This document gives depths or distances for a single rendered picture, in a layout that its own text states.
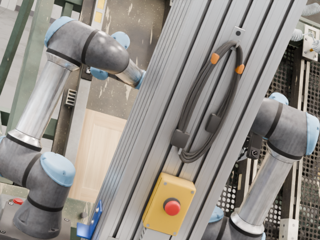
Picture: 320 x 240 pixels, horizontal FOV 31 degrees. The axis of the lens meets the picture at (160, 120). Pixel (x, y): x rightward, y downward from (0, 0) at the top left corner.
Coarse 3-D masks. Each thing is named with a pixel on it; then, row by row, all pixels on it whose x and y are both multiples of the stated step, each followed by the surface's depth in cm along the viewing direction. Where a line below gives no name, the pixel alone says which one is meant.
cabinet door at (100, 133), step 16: (96, 112) 258; (96, 128) 256; (112, 128) 260; (80, 144) 251; (96, 144) 255; (112, 144) 258; (80, 160) 250; (96, 160) 253; (80, 176) 248; (96, 176) 252; (80, 192) 247; (96, 192) 250
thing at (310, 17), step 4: (308, 0) 629; (312, 0) 628; (316, 0) 628; (308, 4) 630; (304, 16) 633; (308, 16) 632; (312, 16) 632; (316, 16) 632; (312, 20) 633; (316, 20) 633
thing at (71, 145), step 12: (96, 0) 267; (96, 24) 265; (84, 84) 256; (84, 96) 255; (72, 108) 254; (84, 108) 253; (72, 120) 250; (72, 132) 248; (72, 144) 247; (72, 156) 246
